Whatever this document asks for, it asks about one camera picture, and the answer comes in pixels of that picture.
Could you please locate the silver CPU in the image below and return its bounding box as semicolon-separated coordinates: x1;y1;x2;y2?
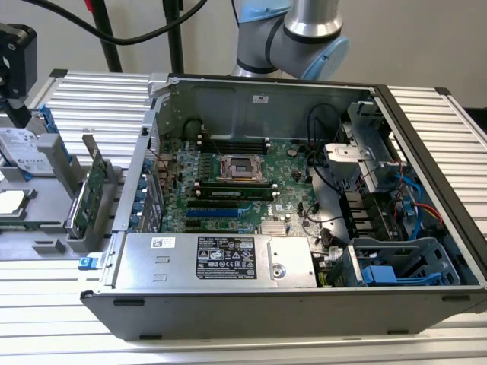
0;188;37;217

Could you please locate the grey parts rack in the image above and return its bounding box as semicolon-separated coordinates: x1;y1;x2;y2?
0;109;126;259

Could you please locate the grey plastic disk bay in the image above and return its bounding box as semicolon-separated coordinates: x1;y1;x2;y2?
329;237;463;288

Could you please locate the black plastic drive bay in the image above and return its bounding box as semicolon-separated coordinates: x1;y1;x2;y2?
340;189;393;239

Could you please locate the green RAM stick white label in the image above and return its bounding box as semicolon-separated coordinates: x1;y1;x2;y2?
199;189;275;199

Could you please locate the green graphics card black cooler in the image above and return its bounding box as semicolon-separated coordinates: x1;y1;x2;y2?
64;127;110;239

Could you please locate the silver metal drive cage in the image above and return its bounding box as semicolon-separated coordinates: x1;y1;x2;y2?
323;100;408;193

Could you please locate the grey open PC case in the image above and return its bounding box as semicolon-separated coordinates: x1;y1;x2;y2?
79;71;487;341

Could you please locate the blue expansion slot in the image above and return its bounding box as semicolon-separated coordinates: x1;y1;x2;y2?
186;208;239;220

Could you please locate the green motherboard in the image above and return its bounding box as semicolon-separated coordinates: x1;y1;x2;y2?
159;136;319;235

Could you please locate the silver finned heatsink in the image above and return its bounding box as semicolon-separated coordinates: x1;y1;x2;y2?
260;221;287;235

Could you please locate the black stand leg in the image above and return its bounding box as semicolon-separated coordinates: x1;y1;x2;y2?
89;0;123;73
162;0;186;75

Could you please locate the red wire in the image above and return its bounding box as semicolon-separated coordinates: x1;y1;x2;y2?
413;203;443;226

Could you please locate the hard disk blue carrier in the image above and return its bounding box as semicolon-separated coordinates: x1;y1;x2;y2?
0;106;72;179

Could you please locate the black camera cable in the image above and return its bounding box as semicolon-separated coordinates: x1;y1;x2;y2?
36;0;220;46

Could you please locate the blue wire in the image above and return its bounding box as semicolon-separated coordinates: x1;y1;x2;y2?
393;170;425;243

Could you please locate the silver power supply unit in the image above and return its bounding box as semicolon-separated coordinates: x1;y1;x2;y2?
113;232;319;290

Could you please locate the CPU socket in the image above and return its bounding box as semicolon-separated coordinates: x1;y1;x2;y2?
215;154;266;182

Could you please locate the empty blue disk carrier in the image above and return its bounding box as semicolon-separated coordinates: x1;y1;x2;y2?
359;264;438;286

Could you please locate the long black expansion slot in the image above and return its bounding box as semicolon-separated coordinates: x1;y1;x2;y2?
186;199;240;208

